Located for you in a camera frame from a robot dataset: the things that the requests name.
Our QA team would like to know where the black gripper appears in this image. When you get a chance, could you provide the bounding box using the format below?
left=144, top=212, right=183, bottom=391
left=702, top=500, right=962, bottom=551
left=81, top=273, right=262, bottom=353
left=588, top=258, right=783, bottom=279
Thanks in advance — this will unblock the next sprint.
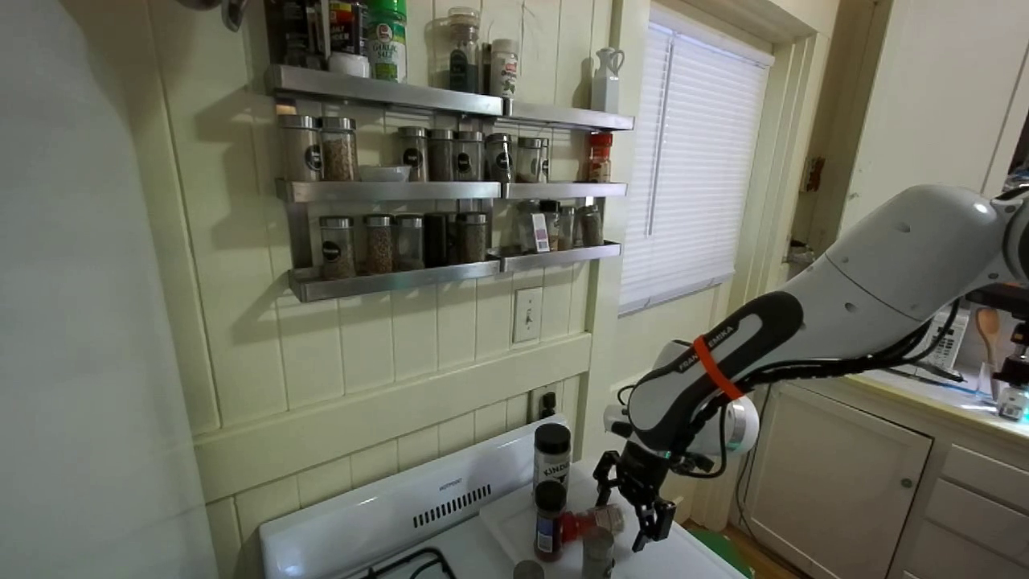
left=591, top=442, right=674, bottom=545

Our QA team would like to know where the red capped spice bottle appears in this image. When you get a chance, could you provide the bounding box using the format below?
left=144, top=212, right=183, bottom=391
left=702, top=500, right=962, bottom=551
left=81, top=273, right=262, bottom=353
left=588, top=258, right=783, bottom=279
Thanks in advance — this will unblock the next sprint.
left=557, top=506, right=624, bottom=544

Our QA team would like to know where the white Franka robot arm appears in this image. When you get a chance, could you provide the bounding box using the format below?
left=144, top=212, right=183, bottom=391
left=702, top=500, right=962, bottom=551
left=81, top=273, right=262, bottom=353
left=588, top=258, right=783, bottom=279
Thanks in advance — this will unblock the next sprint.
left=593, top=183, right=1029, bottom=551

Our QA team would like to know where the small dark spice bottle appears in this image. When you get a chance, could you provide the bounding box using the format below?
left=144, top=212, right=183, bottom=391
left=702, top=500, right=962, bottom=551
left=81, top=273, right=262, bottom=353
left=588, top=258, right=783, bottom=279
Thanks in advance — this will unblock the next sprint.
left=533, top=481, right=565, bottom=564

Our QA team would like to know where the tall black lid spice bottle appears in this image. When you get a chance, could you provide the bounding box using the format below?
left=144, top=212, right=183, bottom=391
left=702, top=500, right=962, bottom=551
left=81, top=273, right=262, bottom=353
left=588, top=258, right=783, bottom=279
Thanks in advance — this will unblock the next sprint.
left=533, top=421, right=571, bottom=489

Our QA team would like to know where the white gas stove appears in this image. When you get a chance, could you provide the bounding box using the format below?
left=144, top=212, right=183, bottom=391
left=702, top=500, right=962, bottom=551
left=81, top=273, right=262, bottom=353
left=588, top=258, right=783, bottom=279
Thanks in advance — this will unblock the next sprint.
left=260, top=415, right=747, bottom=579

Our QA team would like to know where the white kitchen cabinet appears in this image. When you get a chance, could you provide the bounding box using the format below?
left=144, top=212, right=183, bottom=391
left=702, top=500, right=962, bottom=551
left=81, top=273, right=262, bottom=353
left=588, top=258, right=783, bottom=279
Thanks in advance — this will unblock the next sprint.
left=737, top=373, right=1029, bottom=579

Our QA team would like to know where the black stove burner grate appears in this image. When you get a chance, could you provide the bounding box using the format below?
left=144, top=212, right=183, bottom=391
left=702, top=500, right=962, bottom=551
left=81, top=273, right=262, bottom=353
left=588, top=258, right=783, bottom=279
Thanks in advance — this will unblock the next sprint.
left=359, top=545, right=456, bottom=579

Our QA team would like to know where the white window blind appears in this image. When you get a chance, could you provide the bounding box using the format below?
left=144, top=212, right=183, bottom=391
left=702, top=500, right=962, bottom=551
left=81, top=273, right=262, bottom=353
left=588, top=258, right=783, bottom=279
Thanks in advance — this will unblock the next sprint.
left=621, top=19, right=771, bottom=311

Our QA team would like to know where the metal wall spice rack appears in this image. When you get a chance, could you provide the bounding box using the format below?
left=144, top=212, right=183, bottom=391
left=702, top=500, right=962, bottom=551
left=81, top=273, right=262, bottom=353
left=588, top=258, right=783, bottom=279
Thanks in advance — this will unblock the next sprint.
left=267, top=63, right=634, bottom=303

